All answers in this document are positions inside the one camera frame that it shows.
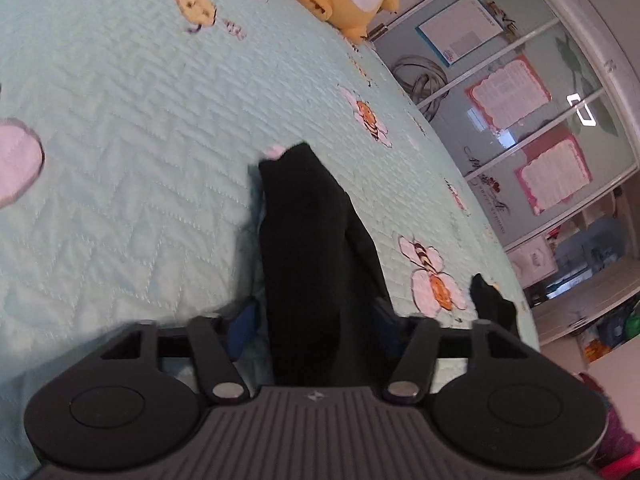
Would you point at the black long-sleeved shirt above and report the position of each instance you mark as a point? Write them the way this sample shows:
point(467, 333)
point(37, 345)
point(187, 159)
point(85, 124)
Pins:
point(310, 260)

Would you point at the blue-framed paper sheet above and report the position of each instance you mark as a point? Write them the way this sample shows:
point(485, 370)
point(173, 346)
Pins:
point(460, 27)

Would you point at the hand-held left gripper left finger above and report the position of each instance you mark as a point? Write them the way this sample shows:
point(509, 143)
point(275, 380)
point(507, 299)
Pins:
point(243, 330)

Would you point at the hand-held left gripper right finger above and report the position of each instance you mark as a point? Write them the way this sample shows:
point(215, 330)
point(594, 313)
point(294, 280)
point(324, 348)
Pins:
point(387, 327)

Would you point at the bee print quilted bedspread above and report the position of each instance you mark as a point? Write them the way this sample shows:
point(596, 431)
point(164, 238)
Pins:
point(125, 135)

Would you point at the white shelf unit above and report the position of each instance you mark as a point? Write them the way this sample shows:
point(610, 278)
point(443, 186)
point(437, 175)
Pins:
point(585, 285)

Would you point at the pink-framed poster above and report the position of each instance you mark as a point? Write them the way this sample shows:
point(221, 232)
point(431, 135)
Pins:
point(555, 175)
point(507, 92)

